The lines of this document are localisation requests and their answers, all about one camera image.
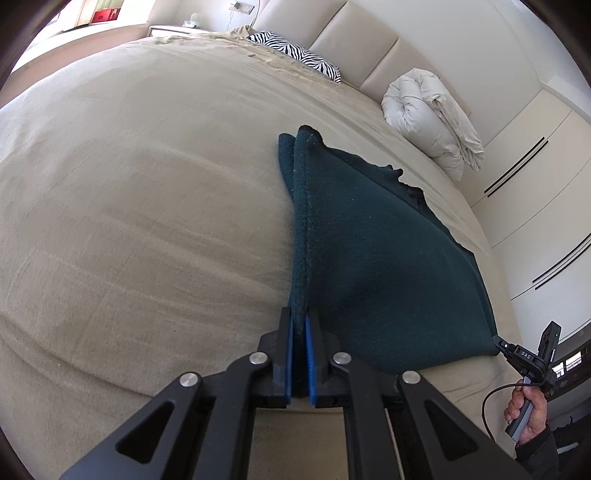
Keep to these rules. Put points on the small white nightstand item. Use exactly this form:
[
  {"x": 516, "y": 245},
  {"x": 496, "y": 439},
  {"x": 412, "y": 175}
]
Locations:
[{"x": 190, "y": 23}]

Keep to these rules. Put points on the beige bed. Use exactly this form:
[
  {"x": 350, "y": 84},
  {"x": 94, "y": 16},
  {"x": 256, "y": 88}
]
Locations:
[{"x": 138, "y": 184}]

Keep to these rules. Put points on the dark teal blanket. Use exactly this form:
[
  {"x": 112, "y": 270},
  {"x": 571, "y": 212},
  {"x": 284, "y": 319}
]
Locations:
[{"x": 369, "y": 254}]

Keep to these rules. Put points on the person's right hand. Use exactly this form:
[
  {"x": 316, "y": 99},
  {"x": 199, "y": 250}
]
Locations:
[{"x": 538, "y": 415}]

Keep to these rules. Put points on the person's right forearm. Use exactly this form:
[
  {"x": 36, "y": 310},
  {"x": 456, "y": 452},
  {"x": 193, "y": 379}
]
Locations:
[{"x": 538, "y": 459}]

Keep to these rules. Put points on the beige padded headboard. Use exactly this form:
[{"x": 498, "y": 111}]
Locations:
[{"x": 351, "y": 41}]

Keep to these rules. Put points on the zebra print pillow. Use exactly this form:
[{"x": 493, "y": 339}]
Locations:
[{"x": 300, "y": 55}]

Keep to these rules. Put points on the folded white duvet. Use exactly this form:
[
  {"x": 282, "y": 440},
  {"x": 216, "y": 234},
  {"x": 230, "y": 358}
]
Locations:
[{"x": 429, "y": 120}]

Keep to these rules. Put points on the red box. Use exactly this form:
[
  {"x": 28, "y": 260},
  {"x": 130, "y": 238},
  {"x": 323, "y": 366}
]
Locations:
[{"x": 106, "y": 15}]

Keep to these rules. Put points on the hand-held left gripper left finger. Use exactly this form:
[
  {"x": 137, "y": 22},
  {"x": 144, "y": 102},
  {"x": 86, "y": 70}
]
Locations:
[{"x": 288, "y": 360}]

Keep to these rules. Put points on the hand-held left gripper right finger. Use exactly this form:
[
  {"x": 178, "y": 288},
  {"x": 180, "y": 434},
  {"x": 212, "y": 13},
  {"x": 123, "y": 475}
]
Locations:
[{"x": 310, "y": 364}]

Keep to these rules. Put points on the white wardrobe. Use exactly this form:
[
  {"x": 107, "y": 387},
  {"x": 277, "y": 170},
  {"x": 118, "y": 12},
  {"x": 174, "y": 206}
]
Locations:
[{"x": 531, "y": 184}]

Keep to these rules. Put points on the white nightstand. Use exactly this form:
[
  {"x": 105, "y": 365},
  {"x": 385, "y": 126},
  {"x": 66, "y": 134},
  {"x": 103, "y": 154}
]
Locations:
[{"x": 171, "y": 30}]

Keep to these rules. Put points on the wall socket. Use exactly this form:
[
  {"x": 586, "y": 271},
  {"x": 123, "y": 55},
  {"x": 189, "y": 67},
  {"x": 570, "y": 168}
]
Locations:
[{"x": 241, "y": 7}]

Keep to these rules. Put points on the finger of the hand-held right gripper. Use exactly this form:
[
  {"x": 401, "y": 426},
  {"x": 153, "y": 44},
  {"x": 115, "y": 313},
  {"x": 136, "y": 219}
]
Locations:
[{"x": 501, "y": 345}]

